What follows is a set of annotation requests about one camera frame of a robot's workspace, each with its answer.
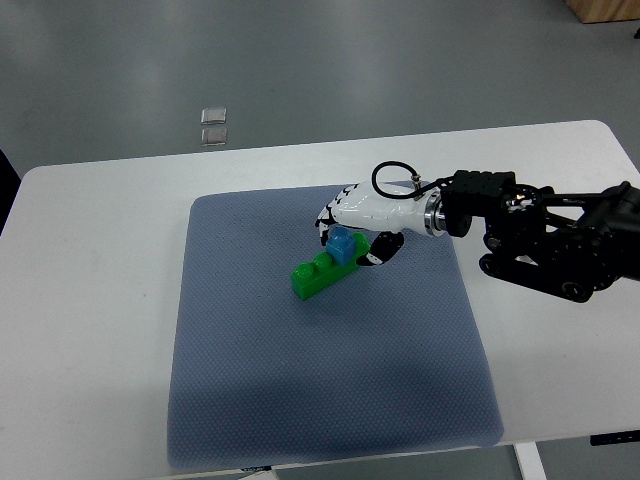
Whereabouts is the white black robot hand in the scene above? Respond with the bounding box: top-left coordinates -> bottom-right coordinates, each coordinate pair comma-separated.
315,181 -> 444,266

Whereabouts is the small blue block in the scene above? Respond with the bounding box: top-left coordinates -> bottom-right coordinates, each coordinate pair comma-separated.
326,226 -> 356,266

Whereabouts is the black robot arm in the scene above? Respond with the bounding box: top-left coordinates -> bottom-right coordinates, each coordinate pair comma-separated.
439,170 -> 639,303

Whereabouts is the long green block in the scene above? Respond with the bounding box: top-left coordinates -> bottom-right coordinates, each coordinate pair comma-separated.
290,232 -> 370,300

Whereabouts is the blue-grey mesh mat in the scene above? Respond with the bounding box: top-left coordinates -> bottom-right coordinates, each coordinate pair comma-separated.
167,186 -> 504,470

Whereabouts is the lower metal floor plate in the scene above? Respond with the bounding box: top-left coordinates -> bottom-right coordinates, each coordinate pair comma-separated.
201,126 -> 228,146

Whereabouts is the metal floor plate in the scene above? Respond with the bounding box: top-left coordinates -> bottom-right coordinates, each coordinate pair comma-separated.
201,126 -> 228,146
200,107 -> 227,125

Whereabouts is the upper metal floor plate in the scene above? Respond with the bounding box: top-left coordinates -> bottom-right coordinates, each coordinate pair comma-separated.
200,107 -> 227,125

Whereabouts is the wooden box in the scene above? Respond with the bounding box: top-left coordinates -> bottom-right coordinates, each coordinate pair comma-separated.
565,0 -> 639,24

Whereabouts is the white table leg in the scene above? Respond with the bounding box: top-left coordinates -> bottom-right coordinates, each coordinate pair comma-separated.
513,442 -> 547,480

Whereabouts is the black table control panel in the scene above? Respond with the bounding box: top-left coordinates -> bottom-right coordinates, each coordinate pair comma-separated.
590,430 -> 640,446

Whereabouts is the person in black clothes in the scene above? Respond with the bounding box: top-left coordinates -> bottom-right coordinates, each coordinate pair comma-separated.
0,150 -> 21,232

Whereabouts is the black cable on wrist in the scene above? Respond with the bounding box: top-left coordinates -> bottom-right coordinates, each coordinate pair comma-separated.
371,161 -> 454,200

